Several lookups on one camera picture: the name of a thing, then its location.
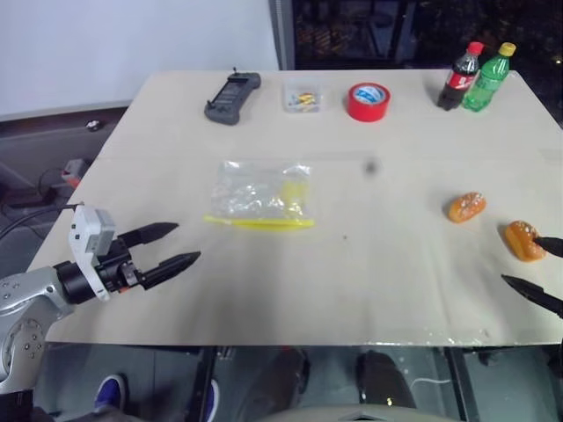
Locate clear yellow-zip plastic bag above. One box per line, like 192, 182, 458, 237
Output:
202, 160, 318, 230

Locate red tape roll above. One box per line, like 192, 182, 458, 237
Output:
346, 81, 391, 123

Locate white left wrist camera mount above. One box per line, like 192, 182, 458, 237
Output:
67, 204, 117, 302

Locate green soda bottle yellow cap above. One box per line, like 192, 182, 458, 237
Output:
461, 41, 516, 113

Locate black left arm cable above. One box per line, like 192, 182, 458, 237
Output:
0, 202, 84, 242

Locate clear box of small parts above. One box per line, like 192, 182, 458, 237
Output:
281, 80, 331, 113

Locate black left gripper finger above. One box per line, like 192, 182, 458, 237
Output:
117, 222, 180, 247
139, 251, 202, 291

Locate cola bottle red cap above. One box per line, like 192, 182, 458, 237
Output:
436, 41, 485, 111

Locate red grey device on floor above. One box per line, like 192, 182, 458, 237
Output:
60, 157, 92, 186

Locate sugared orange bread roll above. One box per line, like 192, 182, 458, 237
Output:
447, 191, 487, 225
503, 220, 547, 262

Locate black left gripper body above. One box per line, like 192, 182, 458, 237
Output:
94, 236, 147, 295

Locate grey handheld controller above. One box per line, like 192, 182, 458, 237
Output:
203, 66, 262, 127

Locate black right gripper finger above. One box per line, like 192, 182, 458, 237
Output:
532, 236, 563, 258
501, 274, 563, 317

